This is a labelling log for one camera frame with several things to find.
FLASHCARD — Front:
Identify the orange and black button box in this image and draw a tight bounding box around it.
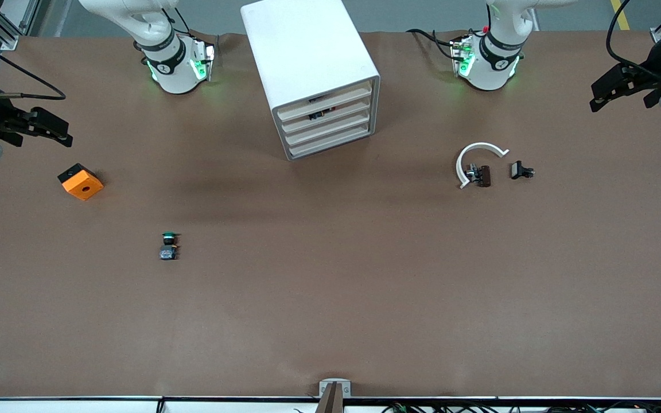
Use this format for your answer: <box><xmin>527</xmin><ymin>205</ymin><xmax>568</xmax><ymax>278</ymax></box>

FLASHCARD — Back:
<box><xmin>58</xmin><ymin>163</ymin><xmax>104</xmax><ymax>201</ymax></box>

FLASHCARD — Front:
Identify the green push button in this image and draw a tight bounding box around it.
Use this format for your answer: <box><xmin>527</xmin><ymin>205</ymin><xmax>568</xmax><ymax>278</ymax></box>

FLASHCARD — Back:
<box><xmin>160</xmin><ymin>232</ymin><xmax>180</xmax><ymax>261</ymax></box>

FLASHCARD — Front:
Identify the white curved plastic piece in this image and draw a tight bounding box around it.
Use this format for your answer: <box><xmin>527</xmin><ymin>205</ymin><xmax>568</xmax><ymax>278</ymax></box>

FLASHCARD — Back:
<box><xmin>456</xmin><ymin>142</ymin><xmax>510</xmax><ymax>189</ymax></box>

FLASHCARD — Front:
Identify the dark brown small component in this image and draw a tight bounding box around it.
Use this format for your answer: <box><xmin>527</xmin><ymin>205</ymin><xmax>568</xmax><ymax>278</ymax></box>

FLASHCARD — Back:
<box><xmin>466</xmin><ymin>164</ymin><xmax>492</xmax><ymax>189</ymax></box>

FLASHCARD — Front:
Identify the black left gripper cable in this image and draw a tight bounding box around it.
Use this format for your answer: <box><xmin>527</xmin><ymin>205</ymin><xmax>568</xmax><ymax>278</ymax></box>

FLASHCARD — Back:
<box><xmin>606</xmin><ymin>0</ymin><xmax>654</xmax><ymax>76</ymax></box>

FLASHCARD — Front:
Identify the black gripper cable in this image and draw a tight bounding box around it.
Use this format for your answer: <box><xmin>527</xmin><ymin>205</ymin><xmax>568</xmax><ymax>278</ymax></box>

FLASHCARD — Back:
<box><xmin>0</xmin><ymin>26</ymin><xmax>67</xmax><ymax>102</ymax></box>
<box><xmin>606</xmin><ymin>0</ymin><xmax>654</xmax><ymax>76</ymax></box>

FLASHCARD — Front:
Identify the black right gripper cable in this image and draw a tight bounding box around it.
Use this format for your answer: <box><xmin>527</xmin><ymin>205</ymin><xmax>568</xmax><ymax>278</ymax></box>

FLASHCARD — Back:
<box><xmin>0</xmin><ymin>26</ymin><xmax>67</xmax><ymax>102</ymax></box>

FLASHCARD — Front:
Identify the black base cable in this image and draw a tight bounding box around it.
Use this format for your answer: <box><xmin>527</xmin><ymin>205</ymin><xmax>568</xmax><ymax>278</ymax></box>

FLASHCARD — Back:
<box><xmin>406</xmin><ymin>28</ymin><xmax>463</xmax><ymax>61</ymax></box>

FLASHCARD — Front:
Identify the white table edge rail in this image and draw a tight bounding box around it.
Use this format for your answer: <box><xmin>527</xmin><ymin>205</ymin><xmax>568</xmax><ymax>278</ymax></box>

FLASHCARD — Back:
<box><xmin>0</xmin><ymin>398</ymin><xmax>661</xmax><ymax>413</ymax></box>

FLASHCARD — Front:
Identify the grey metal table bracket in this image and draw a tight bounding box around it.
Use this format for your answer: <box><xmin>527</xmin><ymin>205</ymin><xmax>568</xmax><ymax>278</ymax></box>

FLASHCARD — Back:
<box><xmin>316</xmin><ymin>379</ymin><xmax>352</xmax><ymax>413</ymax></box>

